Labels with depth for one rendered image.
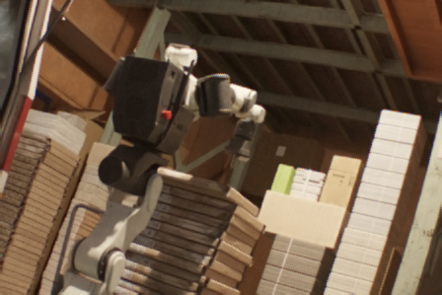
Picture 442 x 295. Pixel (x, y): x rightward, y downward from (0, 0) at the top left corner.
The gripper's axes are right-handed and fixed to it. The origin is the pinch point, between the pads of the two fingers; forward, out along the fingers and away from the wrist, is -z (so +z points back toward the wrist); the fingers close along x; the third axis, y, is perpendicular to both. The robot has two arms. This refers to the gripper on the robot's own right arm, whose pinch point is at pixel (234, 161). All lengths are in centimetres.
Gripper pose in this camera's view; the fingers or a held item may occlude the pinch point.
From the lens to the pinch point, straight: 290.4
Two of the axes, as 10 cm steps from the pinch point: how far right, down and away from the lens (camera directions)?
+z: 3.3, -9.1, 2.6
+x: -8.6, -1.8, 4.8
